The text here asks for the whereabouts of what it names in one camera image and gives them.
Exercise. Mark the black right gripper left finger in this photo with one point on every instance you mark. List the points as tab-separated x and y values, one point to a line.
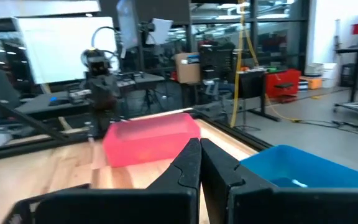
120	208

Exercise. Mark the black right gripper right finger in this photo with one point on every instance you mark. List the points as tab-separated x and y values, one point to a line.
291	208

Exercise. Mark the pink plastic bin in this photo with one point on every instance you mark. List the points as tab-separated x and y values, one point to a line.
151	146

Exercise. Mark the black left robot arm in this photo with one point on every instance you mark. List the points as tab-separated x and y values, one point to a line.
99	87

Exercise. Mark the blue plastic bin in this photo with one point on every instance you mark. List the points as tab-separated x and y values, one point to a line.
291	165

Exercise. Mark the low wheeled cart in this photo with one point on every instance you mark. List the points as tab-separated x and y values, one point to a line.
356	107

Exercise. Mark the black computer mouse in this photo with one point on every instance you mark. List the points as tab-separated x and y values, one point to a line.
57	100

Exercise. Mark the red cabinet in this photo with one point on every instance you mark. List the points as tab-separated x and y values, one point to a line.
286	82

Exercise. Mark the orange crate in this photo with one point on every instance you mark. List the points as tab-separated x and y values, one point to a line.
314	83

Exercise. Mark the black side table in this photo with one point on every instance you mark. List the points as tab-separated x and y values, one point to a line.
253	84

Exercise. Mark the grey desk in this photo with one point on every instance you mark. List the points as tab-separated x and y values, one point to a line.
42	104

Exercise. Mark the black beam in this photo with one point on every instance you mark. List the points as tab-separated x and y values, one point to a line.
17	115

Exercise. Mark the white storage bins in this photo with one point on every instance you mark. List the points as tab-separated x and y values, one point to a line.
325	73

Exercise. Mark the brown cardboard box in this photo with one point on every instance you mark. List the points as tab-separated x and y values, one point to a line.
187	70

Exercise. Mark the tall black table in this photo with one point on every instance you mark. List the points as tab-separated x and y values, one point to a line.
357	53

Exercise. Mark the white board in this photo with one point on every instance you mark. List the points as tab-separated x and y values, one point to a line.
61	49

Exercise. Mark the hanging white paper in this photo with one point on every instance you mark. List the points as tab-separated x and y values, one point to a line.
158	31

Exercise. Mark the black metal table frame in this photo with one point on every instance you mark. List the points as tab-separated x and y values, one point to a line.
238	133

